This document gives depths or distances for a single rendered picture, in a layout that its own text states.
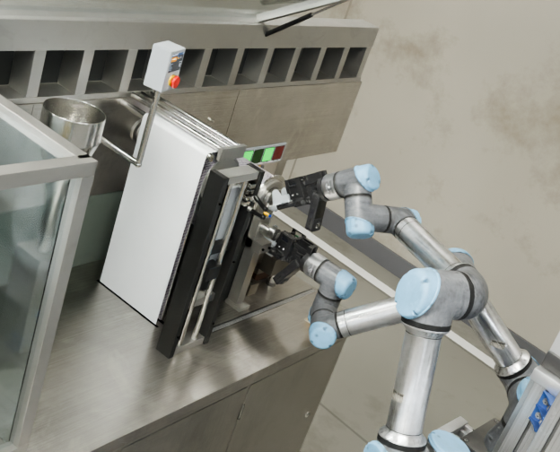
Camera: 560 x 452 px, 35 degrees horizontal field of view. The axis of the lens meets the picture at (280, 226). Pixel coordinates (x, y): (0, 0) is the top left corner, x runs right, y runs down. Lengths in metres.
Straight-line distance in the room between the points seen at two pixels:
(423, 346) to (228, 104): 1.12
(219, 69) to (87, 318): 0.88
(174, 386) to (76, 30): 0.92
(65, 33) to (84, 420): 0.92
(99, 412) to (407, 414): 0.72
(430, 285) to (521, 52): 3.07
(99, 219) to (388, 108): 3.03
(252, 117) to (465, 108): 2.34
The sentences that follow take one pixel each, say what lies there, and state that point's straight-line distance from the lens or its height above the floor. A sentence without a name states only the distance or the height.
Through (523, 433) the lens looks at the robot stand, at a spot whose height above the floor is 1.07.
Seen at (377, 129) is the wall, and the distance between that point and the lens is 5.42.
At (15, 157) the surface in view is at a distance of 1.60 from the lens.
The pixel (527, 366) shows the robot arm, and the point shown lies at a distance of 2.72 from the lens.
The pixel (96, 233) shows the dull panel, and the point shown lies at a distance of 2.66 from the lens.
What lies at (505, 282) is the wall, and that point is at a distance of 5.09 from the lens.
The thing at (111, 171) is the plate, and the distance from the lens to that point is 2.56.
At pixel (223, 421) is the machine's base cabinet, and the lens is 2.54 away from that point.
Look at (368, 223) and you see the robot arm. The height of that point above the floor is 1.37.
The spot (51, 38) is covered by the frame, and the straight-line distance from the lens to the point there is 2.22.
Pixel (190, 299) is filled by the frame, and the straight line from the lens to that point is 2.29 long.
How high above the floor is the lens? 2.25
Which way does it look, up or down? 24 degrees down
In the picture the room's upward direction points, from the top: 19 degrees clockwise
